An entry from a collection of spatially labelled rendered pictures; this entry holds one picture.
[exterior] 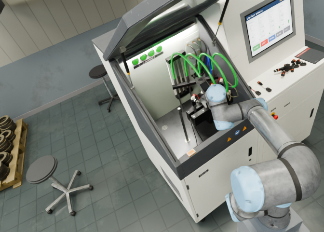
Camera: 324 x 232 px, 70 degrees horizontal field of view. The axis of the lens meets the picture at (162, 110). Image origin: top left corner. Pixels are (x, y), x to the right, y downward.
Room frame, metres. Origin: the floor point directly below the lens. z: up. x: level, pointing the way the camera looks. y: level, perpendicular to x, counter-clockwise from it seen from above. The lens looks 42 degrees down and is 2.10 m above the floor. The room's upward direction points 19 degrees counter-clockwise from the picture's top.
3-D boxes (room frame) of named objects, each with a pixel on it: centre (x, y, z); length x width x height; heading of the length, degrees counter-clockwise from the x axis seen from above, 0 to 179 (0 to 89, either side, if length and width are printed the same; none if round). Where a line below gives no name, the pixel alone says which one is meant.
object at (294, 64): (1.21, -0.96, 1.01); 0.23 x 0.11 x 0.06; 108
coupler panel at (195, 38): (1.45, -0.36, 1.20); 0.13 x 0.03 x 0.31; 108
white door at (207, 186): (0.88, -0.30, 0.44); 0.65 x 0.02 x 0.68; 108
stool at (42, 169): (1.48, 1.24, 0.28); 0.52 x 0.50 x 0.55; 104
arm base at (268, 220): (0.39, -0.34, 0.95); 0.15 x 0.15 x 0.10
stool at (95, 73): (2.89, 0.65, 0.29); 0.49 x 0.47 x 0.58; 102
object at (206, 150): (0.89, -0.29, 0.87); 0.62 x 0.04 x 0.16; 108
